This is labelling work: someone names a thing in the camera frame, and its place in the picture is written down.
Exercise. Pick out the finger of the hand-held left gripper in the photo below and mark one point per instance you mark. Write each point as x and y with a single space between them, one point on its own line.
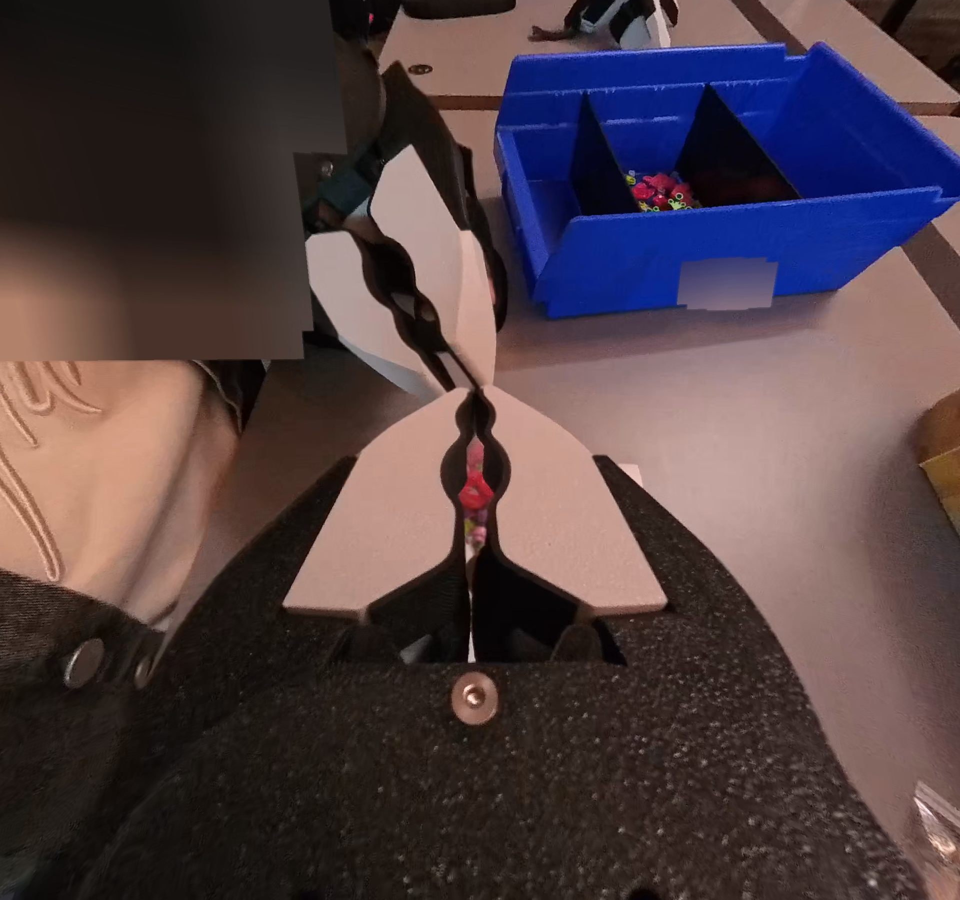
442 239
345 292

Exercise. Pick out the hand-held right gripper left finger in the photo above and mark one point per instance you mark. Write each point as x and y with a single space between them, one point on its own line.
382 525

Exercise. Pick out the pile of colourful lego pieces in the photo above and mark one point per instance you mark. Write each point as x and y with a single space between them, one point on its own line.
660 191

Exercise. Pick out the yellow cardboard box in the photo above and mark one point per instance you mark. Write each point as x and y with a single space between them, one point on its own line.
945 465

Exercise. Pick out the clear printed plastic bag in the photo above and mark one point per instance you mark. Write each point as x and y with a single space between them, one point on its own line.
476 495
937 825

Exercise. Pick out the spare black white gripper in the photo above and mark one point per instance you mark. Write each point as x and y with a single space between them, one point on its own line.
630 14

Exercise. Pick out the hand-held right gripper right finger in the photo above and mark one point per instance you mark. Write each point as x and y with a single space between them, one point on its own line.
570 525

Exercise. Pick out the blue plastic bin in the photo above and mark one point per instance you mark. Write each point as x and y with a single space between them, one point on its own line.
637 270

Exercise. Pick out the black bin divider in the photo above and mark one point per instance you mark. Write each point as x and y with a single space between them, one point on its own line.
596 164
720 157

